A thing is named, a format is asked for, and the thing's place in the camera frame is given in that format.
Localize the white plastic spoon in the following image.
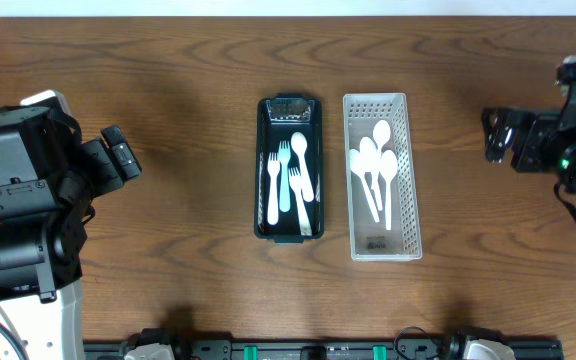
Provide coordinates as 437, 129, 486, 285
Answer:
359, 137, 383, 211
372, 120, 391, 154
349, 149, 380, 223
291, 132, 314, 202
379, 150, 398, 231

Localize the white plastic fork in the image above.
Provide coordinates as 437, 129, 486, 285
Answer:
278, 141, 291, 213
289, 167, 312, 236
267, 152, 280, 225

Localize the clear perforated plastic basket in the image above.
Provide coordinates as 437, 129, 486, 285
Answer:
343, 93, 422, 262

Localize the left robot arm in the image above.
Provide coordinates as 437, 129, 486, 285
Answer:
0, 90, 142, 359

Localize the black plastic basket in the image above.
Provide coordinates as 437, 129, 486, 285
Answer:
255, 94, 324, 244

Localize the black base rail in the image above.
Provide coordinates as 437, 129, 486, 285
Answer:
84, 326, 565, 360

